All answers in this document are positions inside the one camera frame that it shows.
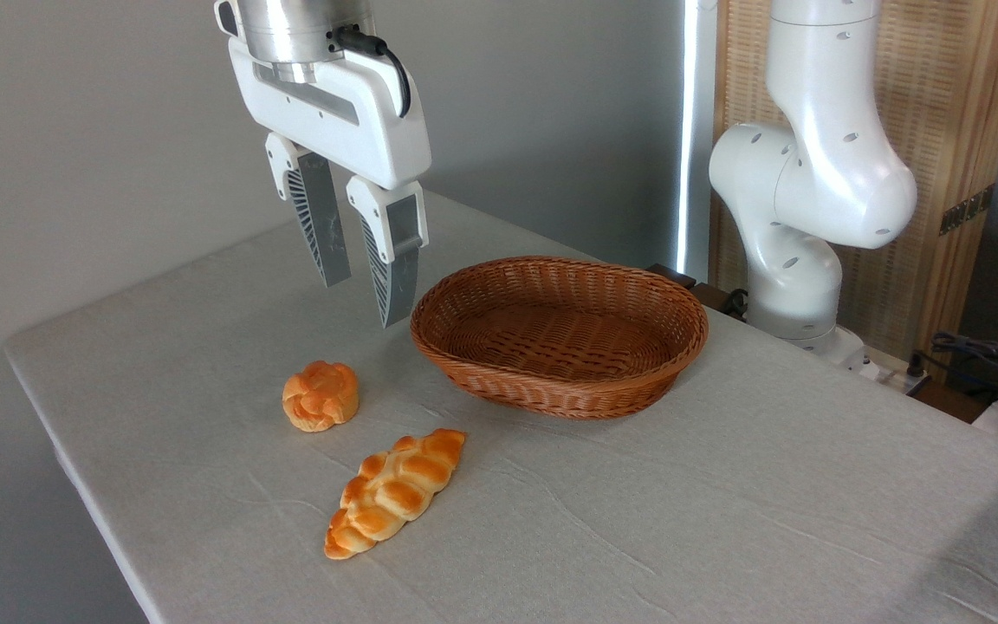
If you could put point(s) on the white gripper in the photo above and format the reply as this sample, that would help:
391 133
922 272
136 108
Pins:
352 113

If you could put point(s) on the round knotted bread roll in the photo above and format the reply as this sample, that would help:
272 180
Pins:
320 397

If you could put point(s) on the brown wicker oval basket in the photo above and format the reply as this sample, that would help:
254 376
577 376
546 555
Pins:
560 347

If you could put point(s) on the long braided bread loaf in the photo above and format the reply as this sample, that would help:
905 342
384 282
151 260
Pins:
395 490

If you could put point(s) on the grey-white tablecloth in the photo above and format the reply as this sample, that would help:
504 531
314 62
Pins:
638 520

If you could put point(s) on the dark metal screen hinge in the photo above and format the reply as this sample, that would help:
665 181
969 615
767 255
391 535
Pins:
967 210

